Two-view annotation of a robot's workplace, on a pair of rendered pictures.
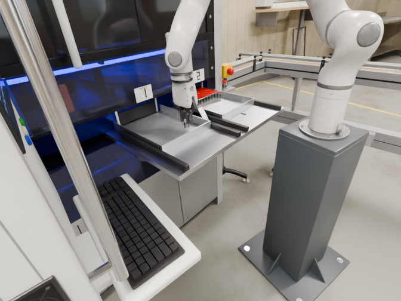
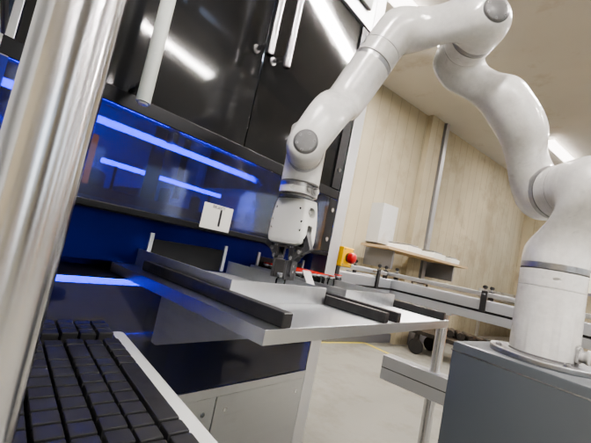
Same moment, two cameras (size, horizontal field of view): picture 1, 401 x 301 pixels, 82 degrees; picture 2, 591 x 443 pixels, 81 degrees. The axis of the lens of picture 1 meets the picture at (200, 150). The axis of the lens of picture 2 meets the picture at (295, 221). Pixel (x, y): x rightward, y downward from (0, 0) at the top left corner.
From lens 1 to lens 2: 0.37 m
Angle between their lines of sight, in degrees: 37
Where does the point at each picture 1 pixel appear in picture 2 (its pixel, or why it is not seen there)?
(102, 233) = (53, 67)
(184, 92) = (297, 214)
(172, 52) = (305, 129)
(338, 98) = (570, 288)
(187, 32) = (335, 110)
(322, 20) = (522, 170)
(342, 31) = (568, 174)
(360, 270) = not seen: outside the picture
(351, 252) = not seen: outside the picture
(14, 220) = not seen: outside the picture
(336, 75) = (563, 246)
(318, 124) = (536, 338)
